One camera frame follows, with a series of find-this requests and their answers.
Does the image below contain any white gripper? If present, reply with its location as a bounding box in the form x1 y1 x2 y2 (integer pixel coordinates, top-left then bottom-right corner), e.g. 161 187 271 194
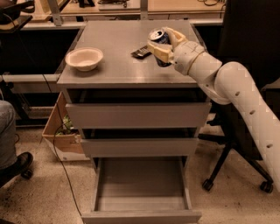
147 27 205 75

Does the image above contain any blue pepsi can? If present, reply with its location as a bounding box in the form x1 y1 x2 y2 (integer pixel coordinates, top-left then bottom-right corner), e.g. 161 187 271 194
148 28 171 67

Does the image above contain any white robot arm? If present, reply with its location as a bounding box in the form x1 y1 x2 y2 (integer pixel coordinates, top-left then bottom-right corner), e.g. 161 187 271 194
147 27 280 191

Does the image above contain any grey drawer cabinet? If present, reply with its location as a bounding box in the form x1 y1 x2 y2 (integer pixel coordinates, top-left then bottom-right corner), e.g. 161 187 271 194
56 19 221 173

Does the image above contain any grey top drawer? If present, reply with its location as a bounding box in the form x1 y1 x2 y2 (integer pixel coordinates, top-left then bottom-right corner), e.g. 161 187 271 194
66 102 211 129

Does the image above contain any grey middle drawer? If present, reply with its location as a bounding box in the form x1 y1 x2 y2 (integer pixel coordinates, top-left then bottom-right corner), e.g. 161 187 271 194
80 138 198 158

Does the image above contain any grey open bottom drawer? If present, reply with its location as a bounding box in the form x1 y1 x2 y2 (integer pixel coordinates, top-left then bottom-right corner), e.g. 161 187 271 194
81 157 201 224

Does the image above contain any dark snack bar wrapper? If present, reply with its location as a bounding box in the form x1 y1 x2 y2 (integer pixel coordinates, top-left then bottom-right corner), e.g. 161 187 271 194
131 45 151 60

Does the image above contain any black office chair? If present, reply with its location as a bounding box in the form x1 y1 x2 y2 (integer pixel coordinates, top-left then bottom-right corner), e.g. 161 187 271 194
199 0 280 193

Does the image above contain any white paper bowl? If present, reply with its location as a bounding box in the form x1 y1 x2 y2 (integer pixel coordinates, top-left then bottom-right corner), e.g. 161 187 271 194
65 47 103 72

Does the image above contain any wooden desk in background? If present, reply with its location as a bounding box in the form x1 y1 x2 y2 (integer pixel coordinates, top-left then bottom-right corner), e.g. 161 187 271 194
24 0 227 30

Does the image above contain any cardboard box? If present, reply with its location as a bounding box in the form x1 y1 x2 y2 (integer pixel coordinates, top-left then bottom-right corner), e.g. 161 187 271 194
42 92 88 162

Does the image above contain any person leg in jeans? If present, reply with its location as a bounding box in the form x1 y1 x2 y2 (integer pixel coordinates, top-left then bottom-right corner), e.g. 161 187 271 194
0 101 17 170

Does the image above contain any black shoe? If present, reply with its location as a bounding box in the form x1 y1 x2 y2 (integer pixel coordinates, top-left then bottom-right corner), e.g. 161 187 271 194
0 152 33 178

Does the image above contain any black floor cable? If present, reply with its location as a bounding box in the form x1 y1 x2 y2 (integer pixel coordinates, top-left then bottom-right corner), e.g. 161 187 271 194
40 73 84 218

